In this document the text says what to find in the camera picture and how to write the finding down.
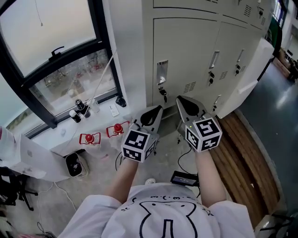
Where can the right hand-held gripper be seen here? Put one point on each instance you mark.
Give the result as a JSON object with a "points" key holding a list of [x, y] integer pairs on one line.
{"points": [[198, 116]]}

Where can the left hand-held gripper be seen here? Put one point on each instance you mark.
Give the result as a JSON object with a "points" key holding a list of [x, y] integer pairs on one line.
{"points": [[149, 130]]}

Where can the grid of grey locker doors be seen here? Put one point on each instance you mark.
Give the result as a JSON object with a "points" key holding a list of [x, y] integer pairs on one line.
{"points": [[184, 53]]}

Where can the wide pale locker door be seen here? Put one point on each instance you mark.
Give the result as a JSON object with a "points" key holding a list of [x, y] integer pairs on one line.
{"points": [[256, 69]]}

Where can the person's left forearm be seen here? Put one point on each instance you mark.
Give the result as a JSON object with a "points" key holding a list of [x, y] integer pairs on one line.
{"points": [[123, 179]]}

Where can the person's right forearm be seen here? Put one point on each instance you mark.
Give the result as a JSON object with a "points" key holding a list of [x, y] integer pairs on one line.
{"points": [[208, 176]]}

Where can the black locker key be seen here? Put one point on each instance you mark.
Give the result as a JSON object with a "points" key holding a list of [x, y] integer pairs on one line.
{"points": [[260, 12], [163, 93], [237, 69], [211, 77]]}

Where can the red clip toy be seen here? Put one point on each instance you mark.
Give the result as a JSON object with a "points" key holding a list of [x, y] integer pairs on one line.
{"points": [[117, 129], [89, 138]]}

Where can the small black device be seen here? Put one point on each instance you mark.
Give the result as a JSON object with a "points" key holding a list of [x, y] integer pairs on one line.
{"points": [[121, 101]]}

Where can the white remote control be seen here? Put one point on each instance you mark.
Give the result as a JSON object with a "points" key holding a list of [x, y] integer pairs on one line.
{"points": [[113, 110]]}

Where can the white plug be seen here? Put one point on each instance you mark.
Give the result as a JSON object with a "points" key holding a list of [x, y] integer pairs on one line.
{"points": [[150, 181]]}

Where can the clear glass bottle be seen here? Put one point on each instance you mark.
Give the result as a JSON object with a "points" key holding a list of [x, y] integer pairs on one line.
{"points": [[96, 106]]}

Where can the black power adapter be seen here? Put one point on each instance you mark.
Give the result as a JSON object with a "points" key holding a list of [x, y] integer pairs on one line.
{"points": [[184, 179]]}

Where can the wooden slatted platform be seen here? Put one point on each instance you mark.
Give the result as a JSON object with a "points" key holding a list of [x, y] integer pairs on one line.
{"points": [[244, 167]]}

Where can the black cylinder bottle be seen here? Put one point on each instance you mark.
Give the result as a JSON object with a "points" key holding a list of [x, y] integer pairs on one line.
{"points": [[80, 105]]}

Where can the black bottle with white cap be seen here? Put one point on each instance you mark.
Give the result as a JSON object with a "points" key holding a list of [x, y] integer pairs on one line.
{"points": [[75, 116]]}

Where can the white printed t-shirt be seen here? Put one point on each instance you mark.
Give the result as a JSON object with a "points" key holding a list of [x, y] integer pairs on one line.
{"points": [[167, 218]]}

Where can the black framed window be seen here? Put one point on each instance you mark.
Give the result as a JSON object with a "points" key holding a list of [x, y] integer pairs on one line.
{"points": [[104, 35]]}

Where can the green background object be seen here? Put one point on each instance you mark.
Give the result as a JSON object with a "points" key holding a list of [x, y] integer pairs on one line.
{"points": [[275, 35]]}

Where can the white desk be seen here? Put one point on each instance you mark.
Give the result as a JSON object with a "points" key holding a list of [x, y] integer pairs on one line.
{"points": [[35, 158]]}

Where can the black metal stand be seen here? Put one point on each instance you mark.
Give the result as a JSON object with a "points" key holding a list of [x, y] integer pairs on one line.
{"points": [[279, 224]]}

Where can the black office chair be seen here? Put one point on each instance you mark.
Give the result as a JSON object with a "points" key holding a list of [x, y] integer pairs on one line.
{"points": [[16, 186]]}

